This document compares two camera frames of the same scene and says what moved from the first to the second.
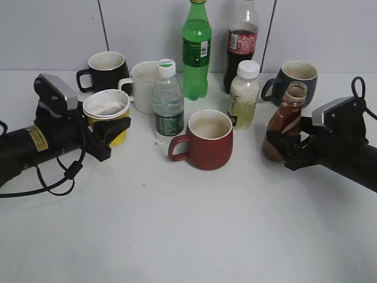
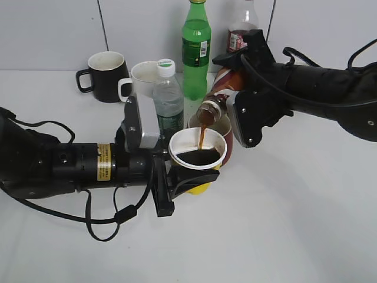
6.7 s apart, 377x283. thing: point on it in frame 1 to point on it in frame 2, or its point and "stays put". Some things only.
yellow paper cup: x=106 y=105 to x=198 y=148
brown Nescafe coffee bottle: x=288 y=117 to x=227 y=81
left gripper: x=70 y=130 to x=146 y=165
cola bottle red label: x=242 y=39 stays put
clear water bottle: x=168 y=104 stays put
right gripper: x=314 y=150 to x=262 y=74
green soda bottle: x=197 y=41 stays put
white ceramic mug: x=144 y=75 stays put
